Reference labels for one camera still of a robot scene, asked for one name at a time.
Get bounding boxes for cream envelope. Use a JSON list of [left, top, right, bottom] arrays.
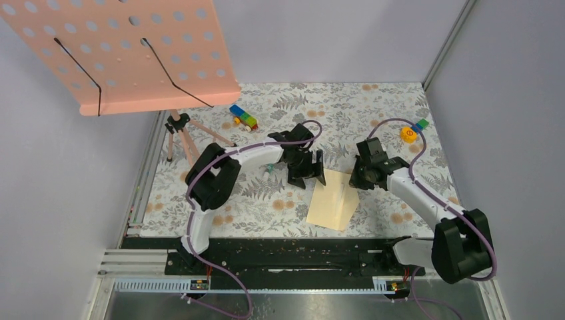
[[306, 169, 360, 231]]

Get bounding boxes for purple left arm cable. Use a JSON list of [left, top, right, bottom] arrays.
[[184, 119, 323, 320]]

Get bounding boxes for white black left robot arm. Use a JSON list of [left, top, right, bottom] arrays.
[[181, 123, 326, 274]]

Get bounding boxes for multicolour toy block car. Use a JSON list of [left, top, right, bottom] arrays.
[[229, 104, 259, 131]]

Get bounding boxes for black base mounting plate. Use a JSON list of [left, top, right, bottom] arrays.
[[121, 237, 433, 291]]

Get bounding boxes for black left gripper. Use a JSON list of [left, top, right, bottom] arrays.
[[288, 149, 325, 189]]

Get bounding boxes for pink tripod music stand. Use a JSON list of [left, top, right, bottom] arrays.
[[0, 0, 242, 164]]

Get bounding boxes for aluminium frame rail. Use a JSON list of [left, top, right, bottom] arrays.
[[86, 238, 508, 319]]

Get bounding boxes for yellow blue green toy blocks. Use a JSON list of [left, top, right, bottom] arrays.
[[400, 119, 429, 143]]

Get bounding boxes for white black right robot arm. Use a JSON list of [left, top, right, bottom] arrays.
[[349, 138, 497, 284]]

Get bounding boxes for floral patterned table mat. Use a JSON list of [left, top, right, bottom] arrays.
[[140, 82, 470, 239]]

